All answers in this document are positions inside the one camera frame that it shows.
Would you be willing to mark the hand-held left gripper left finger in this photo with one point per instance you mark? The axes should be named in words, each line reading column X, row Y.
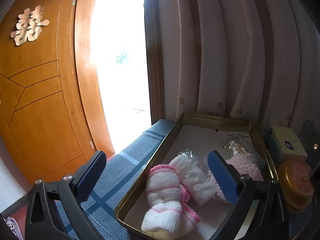
column 88, row 177

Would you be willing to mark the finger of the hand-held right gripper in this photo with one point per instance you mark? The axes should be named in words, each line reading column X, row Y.
column 311, row 132

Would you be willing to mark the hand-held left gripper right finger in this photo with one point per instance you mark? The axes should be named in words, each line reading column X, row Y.
column 222, row 177

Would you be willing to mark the pink knitted cloth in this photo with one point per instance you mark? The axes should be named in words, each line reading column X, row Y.
column 247, row 167

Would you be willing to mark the white cloth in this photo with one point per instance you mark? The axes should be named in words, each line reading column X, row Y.
column 192, row 177

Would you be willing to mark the clear plastic packet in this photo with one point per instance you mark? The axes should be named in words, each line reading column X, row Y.
column 237, row 145

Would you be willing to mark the rectangular gold metal tray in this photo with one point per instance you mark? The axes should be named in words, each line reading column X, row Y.
column 200, row 135

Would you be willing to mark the yellow dotted tissue box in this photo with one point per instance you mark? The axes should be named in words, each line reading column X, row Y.
column 287, row 142

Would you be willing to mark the round gold tin pink lid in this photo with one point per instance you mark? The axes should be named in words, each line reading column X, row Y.
column 297, row 177

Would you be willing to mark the wooden door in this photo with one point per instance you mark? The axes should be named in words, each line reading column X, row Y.
column 45, row 105

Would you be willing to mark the pale floral curtain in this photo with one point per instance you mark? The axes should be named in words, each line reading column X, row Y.
column 237, row 55

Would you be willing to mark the white character door ornament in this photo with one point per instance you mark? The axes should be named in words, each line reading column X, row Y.
column 27, row 27

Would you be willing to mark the dark window frame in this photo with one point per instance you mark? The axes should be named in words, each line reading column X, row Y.
column 153, row 55

